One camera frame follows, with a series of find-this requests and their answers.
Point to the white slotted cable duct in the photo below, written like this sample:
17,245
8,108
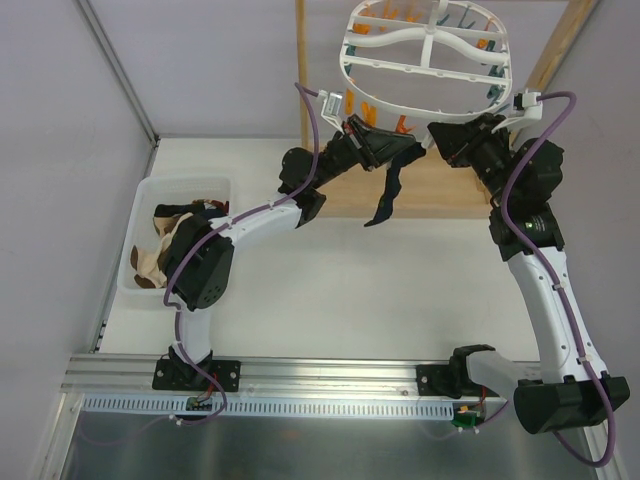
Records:
280,407

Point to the white perforated plastic basket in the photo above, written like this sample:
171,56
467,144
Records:
176,189

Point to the wooden hanger stand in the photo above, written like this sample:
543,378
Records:
429,189

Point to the beige brown sock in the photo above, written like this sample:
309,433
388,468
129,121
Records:
147,263

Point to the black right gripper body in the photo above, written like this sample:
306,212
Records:
465,145

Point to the white plastic clip hanger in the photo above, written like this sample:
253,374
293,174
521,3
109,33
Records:
427,59

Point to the navy santa sock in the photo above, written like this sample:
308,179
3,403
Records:
393,186

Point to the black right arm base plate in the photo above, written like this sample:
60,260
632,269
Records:
443,380

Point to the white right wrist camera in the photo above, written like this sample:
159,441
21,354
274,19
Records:
526,110

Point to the aluminium mounting rail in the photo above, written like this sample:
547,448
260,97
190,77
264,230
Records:
261,377

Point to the orange clothespin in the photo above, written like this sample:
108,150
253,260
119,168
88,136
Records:
369,113
349,102
401,127

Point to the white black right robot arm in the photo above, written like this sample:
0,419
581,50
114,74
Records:
575,389

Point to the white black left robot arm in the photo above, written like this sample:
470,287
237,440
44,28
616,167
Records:
200,257

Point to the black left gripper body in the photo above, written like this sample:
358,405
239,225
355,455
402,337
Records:
361,142

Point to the pile of dark socks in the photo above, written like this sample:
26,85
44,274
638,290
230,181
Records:
207,208

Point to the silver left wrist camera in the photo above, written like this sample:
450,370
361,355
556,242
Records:
331,108

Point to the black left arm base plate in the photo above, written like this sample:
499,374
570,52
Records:
176,375

